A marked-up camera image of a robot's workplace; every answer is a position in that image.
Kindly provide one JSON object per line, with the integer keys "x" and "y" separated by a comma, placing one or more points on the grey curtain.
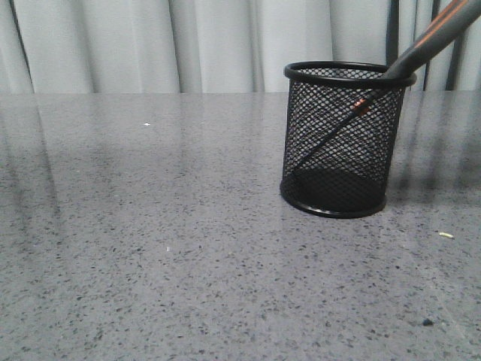
{"x": 194, "y": 46}

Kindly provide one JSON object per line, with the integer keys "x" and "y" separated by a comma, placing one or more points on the black mesh pen bucket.
{"x": 347, "y": 177}

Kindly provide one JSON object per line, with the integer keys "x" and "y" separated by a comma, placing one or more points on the grey orange handled scissors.
{"x": 456, "y": 17}

